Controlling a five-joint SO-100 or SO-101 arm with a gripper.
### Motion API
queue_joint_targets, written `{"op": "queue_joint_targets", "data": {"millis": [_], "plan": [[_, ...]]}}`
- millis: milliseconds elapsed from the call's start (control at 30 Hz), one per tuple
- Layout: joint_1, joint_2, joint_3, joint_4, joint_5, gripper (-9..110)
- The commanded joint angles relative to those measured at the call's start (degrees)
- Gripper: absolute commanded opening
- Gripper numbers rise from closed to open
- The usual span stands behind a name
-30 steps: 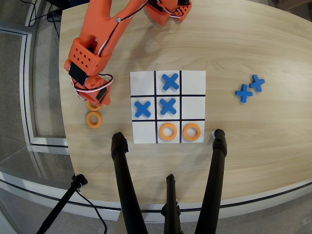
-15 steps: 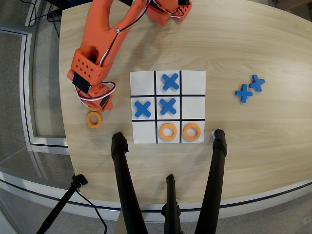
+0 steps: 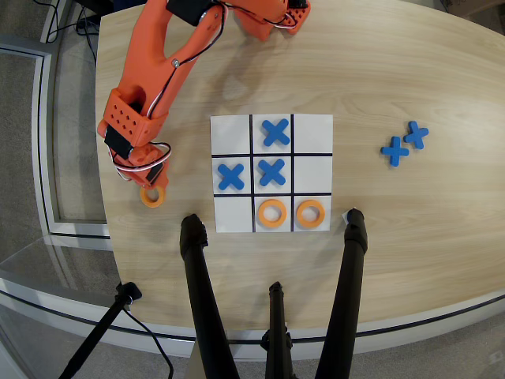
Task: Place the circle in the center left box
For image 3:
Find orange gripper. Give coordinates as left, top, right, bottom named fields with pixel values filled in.
left=103, top=131, right=172, bottom=197

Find brown cardboard box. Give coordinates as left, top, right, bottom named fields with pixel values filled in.
left=440, top=0, right=505, bottom=19

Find blue foam cross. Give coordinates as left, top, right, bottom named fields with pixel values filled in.
left=380, top=136, right=410, bottom=167
left=261, top=118, right=292, bottom=147
left=217, top=163, right=245, bottom=191
left=257, top=158, right=286, bottom=187
left=402, top=120, right=430, bottom=150

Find thick black tripod leg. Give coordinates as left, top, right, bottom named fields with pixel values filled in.
left=313, top=207, right=370, bottom=379
left=179, top=213, right=241, bottom=379

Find slim black stand pole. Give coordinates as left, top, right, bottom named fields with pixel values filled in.
left=57, top=281, right=143, bottom=379

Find white tic-tac-toe grid sheet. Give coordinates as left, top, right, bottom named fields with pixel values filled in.
left=209, top=113, right=335, bottom=234

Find thin black tripod leg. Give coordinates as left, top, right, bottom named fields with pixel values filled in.
left=260, top=280, right=295, bottom=379

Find orange foam ring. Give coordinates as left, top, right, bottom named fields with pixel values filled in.
left=295, top=199, right=327, bottom=229
left=257, top=198, right=288, bottom=229
left=139, top=186, right=166, bottom=209

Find grey metal glass frame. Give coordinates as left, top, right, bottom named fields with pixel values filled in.
left=0, top=33, right=112, bottom=242

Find black stand cable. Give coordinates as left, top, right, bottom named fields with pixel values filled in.
left=122, top=307, right=175, bottom=379

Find black floor cables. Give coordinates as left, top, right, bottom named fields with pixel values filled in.
left=39, top=0, right=99, bottom=62

